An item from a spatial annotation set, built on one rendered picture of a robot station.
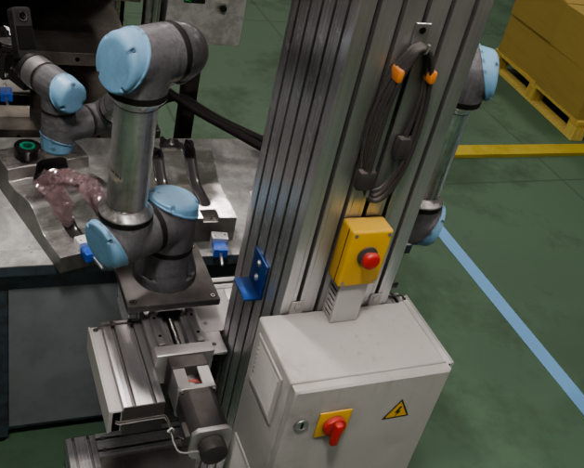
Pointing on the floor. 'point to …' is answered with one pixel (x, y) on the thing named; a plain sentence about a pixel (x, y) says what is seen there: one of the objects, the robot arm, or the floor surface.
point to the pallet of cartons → (558, 60)
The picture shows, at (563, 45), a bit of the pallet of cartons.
